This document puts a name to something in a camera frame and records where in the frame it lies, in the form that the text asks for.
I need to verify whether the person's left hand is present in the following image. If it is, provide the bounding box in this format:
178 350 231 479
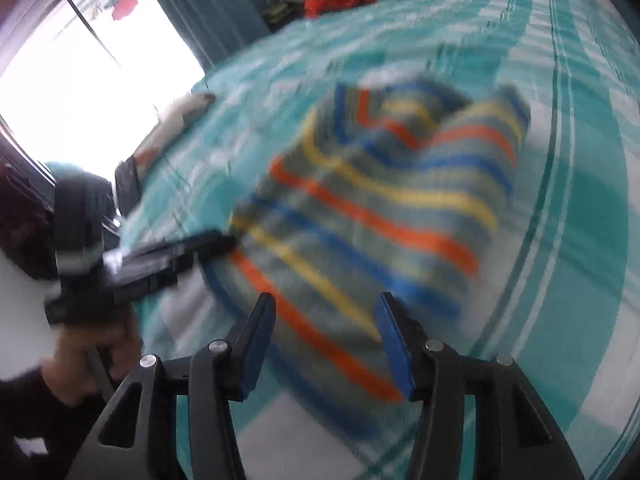
42 305 145 407

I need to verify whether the striped knit sweater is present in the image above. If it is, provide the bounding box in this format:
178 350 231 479
202 77 533 441

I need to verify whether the red object outside window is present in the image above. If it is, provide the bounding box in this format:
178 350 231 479
111 0 139 22

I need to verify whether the teal curtain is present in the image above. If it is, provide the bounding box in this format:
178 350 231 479
132 0 281 77

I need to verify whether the red cloth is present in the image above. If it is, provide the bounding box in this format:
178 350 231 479
304 0 377 19

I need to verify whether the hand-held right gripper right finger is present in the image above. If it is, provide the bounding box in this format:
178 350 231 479
377 291 587 480

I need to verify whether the dark flat tablet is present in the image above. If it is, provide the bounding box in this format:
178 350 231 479
115 156 144 217

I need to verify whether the teal plaid bed blanket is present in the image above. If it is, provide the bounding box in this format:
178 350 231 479
115 0 640 480

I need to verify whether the patterned beige pillow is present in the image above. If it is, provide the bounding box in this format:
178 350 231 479
132 92 217 167

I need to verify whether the dark furniture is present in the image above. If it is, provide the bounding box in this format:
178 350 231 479
0 135 62 282

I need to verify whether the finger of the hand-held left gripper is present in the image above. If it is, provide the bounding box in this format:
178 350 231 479
105 256 182 304
117 229 237 265

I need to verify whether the yellow-green cloth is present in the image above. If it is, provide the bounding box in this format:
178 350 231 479
265 4 297 27

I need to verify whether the person's left forearm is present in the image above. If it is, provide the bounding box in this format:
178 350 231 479
0 360 117 480

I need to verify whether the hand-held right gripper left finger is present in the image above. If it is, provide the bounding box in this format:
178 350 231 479
65 293 277 480

